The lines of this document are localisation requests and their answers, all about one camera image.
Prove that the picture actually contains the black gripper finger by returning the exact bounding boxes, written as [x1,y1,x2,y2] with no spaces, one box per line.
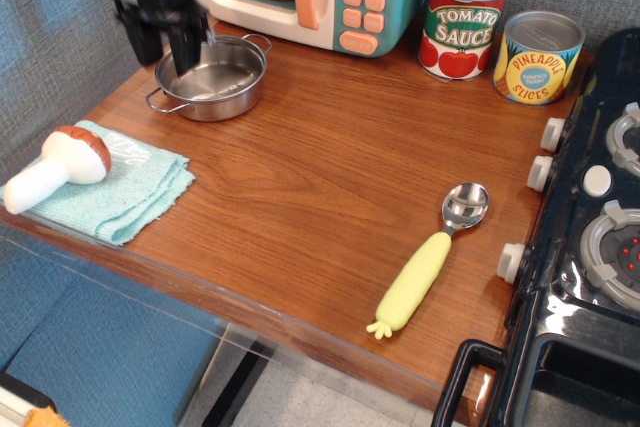
[117,11,163,66]
[166,11,209,76]

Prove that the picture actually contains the small stainless steel pot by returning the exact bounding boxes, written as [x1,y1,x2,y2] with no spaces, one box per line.
[145,33,272,122]

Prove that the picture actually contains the light teal folded cloth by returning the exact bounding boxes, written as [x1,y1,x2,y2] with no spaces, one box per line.
[20,121,195,246]

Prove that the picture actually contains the plush toy mushroom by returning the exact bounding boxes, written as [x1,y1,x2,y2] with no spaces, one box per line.
[3,125,112,214]

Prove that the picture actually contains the tomato sauce can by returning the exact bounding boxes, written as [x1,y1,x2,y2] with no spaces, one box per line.
[419,0,506,80]

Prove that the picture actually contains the pineapple slices can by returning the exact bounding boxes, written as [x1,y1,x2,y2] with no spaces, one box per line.
[493,10,585,106]

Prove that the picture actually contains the orange object at corner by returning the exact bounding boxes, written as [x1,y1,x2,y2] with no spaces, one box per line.
[23,407,69,427]

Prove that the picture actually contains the black toy stove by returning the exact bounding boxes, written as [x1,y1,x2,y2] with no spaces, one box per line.
[433,28,639,426]

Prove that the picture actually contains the spoon with yellow-green handle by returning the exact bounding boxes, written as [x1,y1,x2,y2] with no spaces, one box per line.
[366,182,490,340]

